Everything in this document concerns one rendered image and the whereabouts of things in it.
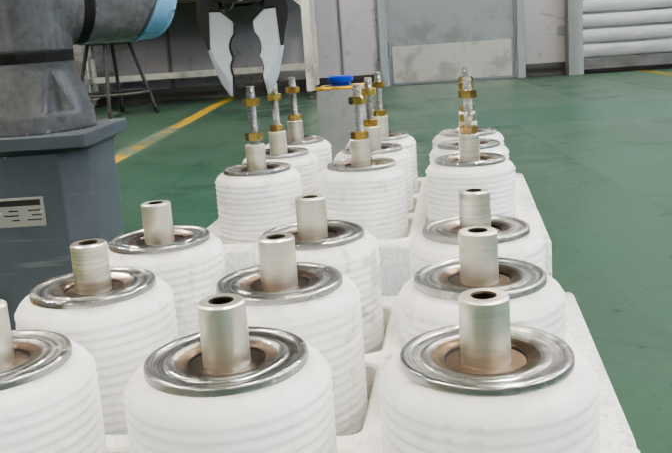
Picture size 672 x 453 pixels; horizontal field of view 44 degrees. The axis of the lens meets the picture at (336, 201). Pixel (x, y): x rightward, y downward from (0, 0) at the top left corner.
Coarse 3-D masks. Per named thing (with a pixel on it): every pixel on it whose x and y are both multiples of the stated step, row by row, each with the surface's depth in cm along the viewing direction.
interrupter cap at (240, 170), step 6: (270, 162) 97; (276, 162) 97; (282, 162) 96; (228, 168) 95; (234, 168) 95; (240, 168) 95; (246, 168) 95; (270, 168) 95; (276, 168) 92; (282, 168) 92; (288, 168) 93; (228, 174) 92; (234, 174) 91; (240, 174) 91; (246, 174) 90; (252, 174) 90; (258, 174) 90; (264, 174) 91
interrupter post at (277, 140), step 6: (270, 132) 104; (276, 132) 104; (282, 132) 104; (270, 138) 104; (276, 138) 104; (282, 138) 104; (270, 144) 105; (276, 144) 104; (282, 144) 104; (270, 150) 105; (276, 150) 104; (282, 150) 104
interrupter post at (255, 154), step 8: (248, 144) 93; (256, 144) 93; (264, 144) 93; (248, 152) 93; (256, 152) 93; (264, 152) 93; (248, 160) 93; (256, 160) 93; (264, 160) 93; (248, 168) 93; (256, 168) 93; (264, 168) 93
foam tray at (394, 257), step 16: (528, 192) 107; (416, 208) 102; (528, 208) 98; (416, 224) 94; (384, 240) 88; (400, 240) 87; (544, 240) 84; (240, 256) 88; (384, 256) 86; (400, 256) 86; (384, 272) 86; (400, 272) 86; (384, 288) 87; (400, 288) 87
